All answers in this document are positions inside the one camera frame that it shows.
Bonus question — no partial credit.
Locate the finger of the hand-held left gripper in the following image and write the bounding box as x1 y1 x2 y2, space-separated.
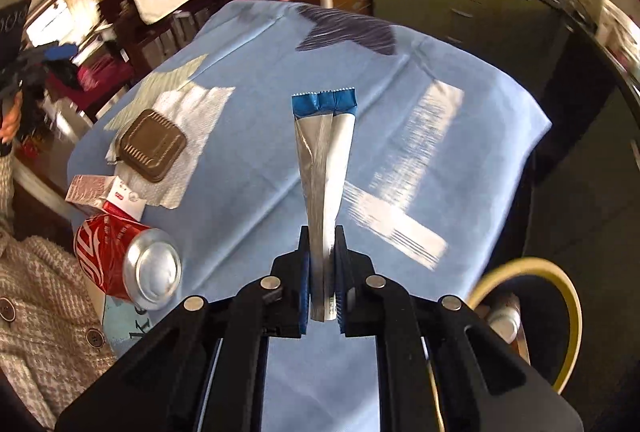
20 43 77 76

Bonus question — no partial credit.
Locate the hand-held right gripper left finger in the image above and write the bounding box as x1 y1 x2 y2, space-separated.
55 225 311 432

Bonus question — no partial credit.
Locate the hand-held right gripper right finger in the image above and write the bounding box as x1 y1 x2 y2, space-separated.
334 225 586 432

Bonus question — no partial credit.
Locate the silver and blue foil packet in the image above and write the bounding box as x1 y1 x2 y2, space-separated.
291 87 358 324

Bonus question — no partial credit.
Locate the white pill bottle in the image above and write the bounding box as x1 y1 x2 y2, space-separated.
487 295 523 345

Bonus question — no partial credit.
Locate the red soda can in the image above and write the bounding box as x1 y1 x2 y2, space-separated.
73 213 182 311

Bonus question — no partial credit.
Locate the black bin with yellow rim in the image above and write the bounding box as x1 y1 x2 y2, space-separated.
470 257 583 413

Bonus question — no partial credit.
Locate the person's left hand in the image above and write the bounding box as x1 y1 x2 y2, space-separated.
0 95 22 148

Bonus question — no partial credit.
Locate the dark wooden chair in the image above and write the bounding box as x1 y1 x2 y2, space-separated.
142 7 213 70

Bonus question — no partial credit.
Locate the brown plastic tray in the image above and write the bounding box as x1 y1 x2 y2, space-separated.
115 109 188 184

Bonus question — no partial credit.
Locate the white paper towel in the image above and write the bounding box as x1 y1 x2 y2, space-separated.
105 85 236 211

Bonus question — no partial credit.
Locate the red and white carton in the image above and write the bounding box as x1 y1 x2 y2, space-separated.
66 175 147 220

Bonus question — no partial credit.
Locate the blue printed tablecloth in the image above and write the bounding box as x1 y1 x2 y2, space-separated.
66 0 553 432

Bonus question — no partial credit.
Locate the person's tweed coat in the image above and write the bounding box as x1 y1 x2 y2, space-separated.
0 152 118 430

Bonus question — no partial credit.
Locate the white plastic bucket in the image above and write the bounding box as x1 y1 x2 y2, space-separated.
600 0 640 63

